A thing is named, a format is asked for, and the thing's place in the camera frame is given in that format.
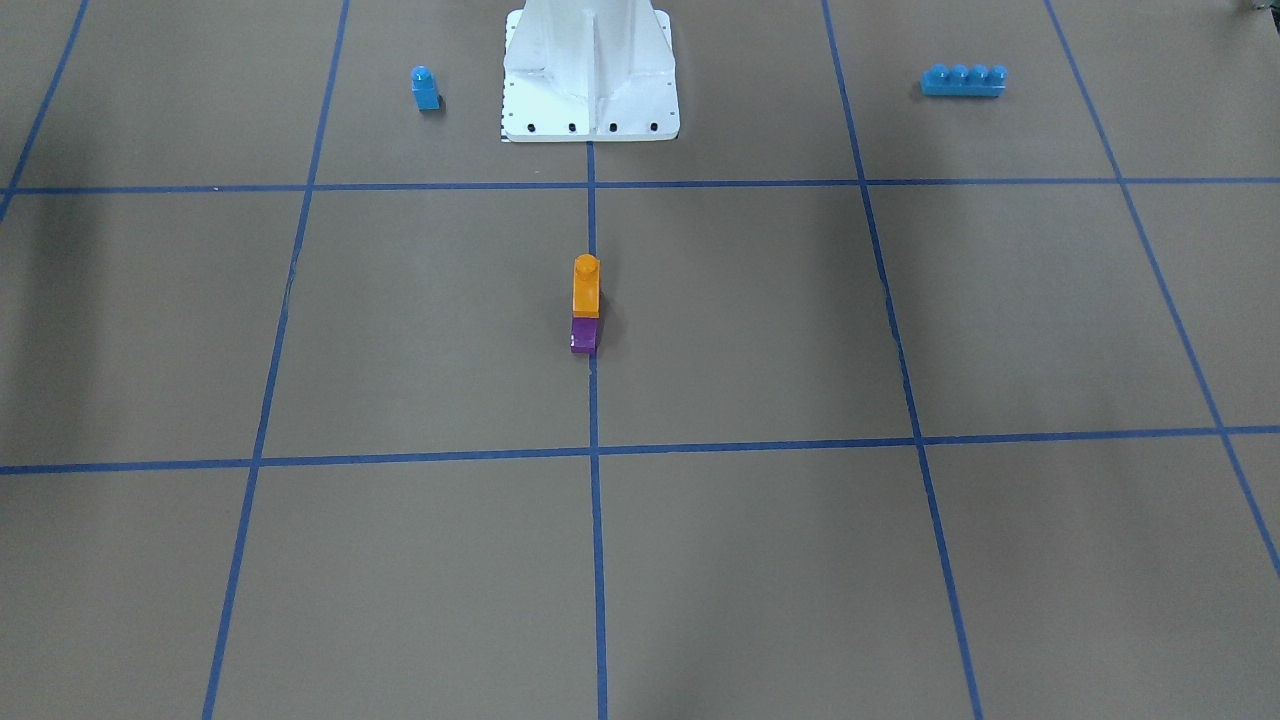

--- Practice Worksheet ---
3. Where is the purple trapezoid block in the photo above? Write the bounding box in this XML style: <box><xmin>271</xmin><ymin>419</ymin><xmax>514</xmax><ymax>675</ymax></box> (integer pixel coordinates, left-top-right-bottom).
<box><xmin>570</xmin><ymin>316</ymin><xmax>600</xmax><ymax>355</ymax></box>

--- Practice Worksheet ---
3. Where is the orange trapezoid block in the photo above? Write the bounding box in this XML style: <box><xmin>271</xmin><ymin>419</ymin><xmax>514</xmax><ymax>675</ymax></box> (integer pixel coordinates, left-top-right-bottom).
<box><xmin>571</xmin><ymin>254</ymin><xmax>602</xmax><ymax>319</ymax></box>

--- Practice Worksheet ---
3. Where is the small blue block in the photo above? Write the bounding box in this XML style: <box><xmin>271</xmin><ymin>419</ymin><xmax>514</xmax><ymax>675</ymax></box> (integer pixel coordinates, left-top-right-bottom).
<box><xmin>410</xmin><ymin>65</ymin><xmax>442</xmax><ymax>111</ymax></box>

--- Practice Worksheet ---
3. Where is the long blue studded block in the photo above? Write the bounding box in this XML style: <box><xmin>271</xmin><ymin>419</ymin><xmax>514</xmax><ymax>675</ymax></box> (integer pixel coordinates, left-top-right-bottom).
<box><xmin>919</xmin><ymin>63</ymin><xmax>1009</xmax><ymax>97</ymax></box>

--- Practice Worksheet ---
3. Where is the white camera mast base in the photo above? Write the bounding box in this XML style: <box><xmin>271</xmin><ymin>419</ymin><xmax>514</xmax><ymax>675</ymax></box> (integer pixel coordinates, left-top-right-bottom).
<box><xmin>500</xmin><ymin>1</ymin><xmax>681</xmax><ymax>143</ymax></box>

